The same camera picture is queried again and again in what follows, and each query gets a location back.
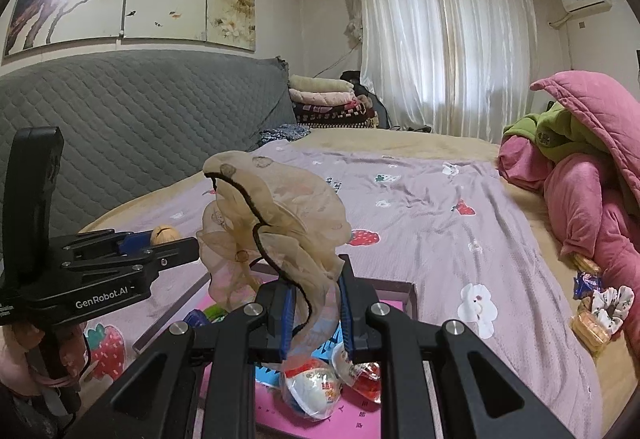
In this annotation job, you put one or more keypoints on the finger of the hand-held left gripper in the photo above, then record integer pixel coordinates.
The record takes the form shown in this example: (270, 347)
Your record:
(134, 244)
(165, 253)

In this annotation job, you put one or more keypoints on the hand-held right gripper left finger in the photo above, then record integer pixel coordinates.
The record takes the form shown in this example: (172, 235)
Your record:
(285, 319)

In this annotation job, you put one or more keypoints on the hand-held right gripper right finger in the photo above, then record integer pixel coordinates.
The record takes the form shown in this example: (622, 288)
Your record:
(348, 324)

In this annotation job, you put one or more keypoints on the tan walnut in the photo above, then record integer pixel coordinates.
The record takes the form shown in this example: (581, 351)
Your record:
(165, 235)

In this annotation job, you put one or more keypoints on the red and white toy egg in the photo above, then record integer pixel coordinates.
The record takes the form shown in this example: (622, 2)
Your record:
(362, 374)

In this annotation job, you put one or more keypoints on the blue candy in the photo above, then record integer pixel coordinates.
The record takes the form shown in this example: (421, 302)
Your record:
(196, 319)
(587, 284)

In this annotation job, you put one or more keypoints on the white and orange toy egg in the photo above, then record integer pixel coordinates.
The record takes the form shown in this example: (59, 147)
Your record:
(310, 389)

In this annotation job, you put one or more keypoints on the person's left hand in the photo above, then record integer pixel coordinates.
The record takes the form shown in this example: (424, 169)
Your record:
(15, 364)

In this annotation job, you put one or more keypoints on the pink and blue book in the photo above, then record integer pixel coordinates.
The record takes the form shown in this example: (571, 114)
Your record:
(350, 419)

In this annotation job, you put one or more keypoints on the purple strawberry print blanket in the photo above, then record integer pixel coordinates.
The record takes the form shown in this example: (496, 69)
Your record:
(425, 229)

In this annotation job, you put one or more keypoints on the grey quilted headboard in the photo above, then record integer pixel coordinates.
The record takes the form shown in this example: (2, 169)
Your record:
(125, 119)

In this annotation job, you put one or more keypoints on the blue patterned cloth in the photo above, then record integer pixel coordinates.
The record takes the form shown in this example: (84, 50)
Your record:
(282, 135)

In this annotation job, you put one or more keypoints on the checkered dark red folded blanket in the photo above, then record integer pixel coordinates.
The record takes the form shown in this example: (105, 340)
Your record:
(335, 116)

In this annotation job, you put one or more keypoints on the pink folded blanket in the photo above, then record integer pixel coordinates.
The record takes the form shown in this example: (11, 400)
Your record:
(322, 97)

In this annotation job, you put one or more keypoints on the cream folded blanket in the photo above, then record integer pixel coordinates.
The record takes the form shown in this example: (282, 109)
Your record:
(320, 83)

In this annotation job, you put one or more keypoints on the clear biscuit packet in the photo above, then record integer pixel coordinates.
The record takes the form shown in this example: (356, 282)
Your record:
(590, 334)

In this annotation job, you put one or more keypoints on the yellow snack packet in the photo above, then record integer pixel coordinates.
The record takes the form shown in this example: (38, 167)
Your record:
(584, 264)

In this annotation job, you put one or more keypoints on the white floral hair scrunchie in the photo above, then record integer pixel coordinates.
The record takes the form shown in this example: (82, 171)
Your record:
(612, 306)

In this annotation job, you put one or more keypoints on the pink quilt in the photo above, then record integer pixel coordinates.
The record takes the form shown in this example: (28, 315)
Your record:
(590, 199)

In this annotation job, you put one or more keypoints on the green blanket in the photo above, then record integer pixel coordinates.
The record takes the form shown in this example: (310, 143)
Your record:
(555, 134)

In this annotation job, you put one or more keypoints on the white sheer curtain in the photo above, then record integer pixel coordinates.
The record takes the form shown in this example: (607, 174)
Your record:
(440, 44)

